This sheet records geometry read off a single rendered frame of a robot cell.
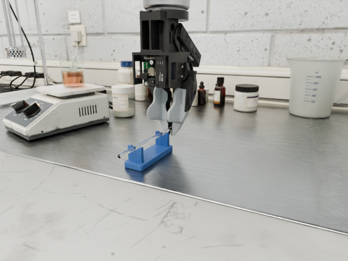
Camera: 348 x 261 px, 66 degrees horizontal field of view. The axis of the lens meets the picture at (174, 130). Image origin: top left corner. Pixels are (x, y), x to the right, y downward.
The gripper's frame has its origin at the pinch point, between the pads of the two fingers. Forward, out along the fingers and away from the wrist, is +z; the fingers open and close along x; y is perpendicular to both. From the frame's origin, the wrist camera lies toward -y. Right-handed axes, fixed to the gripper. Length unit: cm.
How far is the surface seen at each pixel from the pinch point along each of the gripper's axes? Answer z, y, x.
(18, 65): -6, -40, -111
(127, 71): -6.7, -32.1, -35.8
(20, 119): 0.0, 10.9, -30.1
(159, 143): 2.0, 4.1, -0.4
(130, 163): 2.6, 12.8, -0.2
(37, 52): -12, -45, -101
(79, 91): -5.1, 0.8, -23.2
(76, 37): -19, -44, -72
